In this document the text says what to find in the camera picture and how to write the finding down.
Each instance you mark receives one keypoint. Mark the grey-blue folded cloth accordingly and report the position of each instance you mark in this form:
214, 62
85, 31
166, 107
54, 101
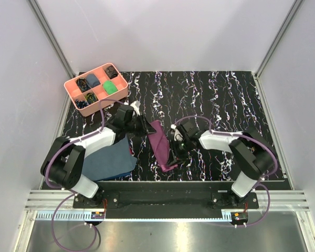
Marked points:
110, 162

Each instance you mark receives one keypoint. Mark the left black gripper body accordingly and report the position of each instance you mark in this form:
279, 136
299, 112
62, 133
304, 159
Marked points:
131, 126

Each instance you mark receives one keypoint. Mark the blue rolled cloth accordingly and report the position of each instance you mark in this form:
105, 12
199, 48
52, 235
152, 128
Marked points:
92, 80

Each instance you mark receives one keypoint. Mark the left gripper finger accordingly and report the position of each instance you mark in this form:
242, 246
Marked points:
146, 126
139, 132

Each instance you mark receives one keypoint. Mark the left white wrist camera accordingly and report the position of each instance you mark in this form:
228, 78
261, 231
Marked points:
136, 106

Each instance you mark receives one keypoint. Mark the pink divided organizer tray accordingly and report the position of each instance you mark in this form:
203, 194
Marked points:
104, 100

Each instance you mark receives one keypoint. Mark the yellow-black patterned rolled cloth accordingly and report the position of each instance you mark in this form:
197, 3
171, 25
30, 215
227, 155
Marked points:
91, 98

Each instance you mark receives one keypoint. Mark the blue-black patterned rolled cloth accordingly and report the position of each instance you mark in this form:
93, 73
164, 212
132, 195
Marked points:
80, 104

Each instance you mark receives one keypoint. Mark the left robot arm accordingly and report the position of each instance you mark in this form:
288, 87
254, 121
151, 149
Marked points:
63, 165

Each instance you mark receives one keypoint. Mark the green rolled cloth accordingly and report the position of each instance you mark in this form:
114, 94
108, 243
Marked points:
109, 87

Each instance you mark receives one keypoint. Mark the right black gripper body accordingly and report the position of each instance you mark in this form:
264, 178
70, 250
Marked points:
184, 147

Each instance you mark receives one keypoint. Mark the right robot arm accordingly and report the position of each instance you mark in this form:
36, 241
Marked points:
253, 155

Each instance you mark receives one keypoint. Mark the purple satin napkin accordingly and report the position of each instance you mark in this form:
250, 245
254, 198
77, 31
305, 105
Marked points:
161, 147

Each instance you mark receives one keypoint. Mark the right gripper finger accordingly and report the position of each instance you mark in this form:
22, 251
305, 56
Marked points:
173, 161
173, 150

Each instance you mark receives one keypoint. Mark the dark patterned rolled cloth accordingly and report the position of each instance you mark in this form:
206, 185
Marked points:
111, 72

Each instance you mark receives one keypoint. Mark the black patterned rolled cloth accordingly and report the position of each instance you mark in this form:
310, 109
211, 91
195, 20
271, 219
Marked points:
82, 84

